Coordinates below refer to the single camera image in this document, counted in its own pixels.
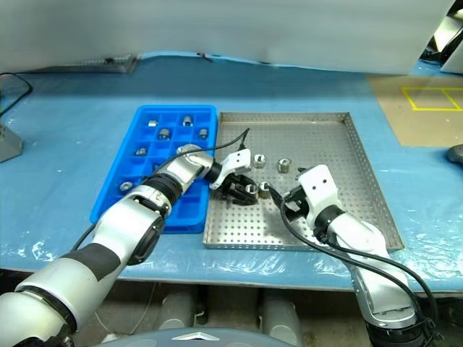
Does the perforated steel tray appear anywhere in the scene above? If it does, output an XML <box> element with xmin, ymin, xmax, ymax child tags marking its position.
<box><xmin>202</xmin><ymin>111</ymin><xmax>405</xmax><ymax>251</ymax></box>

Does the blue plastic compartment tray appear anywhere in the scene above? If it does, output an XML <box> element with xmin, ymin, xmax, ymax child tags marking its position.
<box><xmin>89</xmin><ymin>104</ymin><xmax>218</xmax><ymax>235</ymax></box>

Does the dark grey rounded shape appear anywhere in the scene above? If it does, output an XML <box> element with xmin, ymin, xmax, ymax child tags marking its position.
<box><xmin>143</xmin><ymin>317</ymin><xmax>303</xmax><ymax>347</ymax></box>

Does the brown cardboard sheet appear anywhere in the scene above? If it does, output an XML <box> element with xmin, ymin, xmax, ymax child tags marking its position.
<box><xmin>367</xmin><ymin>74</ymin><xmax>463</xmax><ymax>147</ymax></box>

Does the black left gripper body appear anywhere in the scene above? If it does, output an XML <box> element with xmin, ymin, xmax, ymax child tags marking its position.
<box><xmin>216</xmin><ymin>172</ymin><xmax>244</xmax><ymax>205</ymax></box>

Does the grey metal stand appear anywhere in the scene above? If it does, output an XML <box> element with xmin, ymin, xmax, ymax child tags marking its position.
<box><xmin>0</xmin><ymin>121</ymin><xmax>23</xmax><ymax>163</ymax></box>

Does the white and black equipment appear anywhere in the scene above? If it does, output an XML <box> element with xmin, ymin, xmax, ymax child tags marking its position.
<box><xmin>421</xmin><ymin>0</ymin><xmax>463</xmax><ymax>73</ymax></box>

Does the flat grey metal rack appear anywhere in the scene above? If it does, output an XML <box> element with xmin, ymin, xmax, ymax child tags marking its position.
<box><xmin>34</xmin><ymin>53</ymin><xmax>141</xmax><ymax>74</ymax></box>

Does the grey rounded cylinder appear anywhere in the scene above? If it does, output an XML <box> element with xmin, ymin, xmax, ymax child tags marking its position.
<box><xmin>259</xmin><ymin>288</ymin><xmax>302</xmax><ymax>326</ymax></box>
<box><xmin>161</xmin><ymin>288</ymin><xmax>207</xmax><ymax>328</ymax></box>

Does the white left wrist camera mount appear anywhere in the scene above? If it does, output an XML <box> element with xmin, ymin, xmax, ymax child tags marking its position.
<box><xmin>209</xmin><ymin>148</ymin><xmax>252</xmax><ymax>190</ymax></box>

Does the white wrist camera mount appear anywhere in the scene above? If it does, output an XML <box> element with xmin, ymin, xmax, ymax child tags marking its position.
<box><xmin>297</xmin><ymin>164</ymin><xmax>341</xmax><ymax>229</ymax></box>
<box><xmin>209</xmin><ymin>148</ymin><xmax>252</xmax><ymax>190</ymax></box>

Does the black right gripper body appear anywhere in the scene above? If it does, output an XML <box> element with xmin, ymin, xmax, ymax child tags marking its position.
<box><xmin>281</xmin><ymin>184</ymin><xmax>311</xmax><ymax>223</ymax></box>

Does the thin black cable loop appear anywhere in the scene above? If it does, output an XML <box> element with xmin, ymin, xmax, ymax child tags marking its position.
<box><xmin>0</xmin><ymin>72</ymin><xmax>34</xmax><ymax>119</ymax></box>

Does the blue plastic table cover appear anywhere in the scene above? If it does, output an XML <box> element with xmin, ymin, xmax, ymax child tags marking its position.
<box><xmin>0</xmin><ymin>52</ymin><xmax>463</xmax><ymax>294</ymax></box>

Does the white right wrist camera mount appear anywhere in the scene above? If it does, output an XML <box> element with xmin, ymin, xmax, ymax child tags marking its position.
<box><xmin>297</xmin><ymin>164</ymin><xmax>341</xmax><ymax>229</ymax></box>

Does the dark grey rounded object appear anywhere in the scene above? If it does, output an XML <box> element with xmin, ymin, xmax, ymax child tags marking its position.
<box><xmin>446</xmin><ymin>143</ymin><xmax>463</xmax><ymax>166</ymax></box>

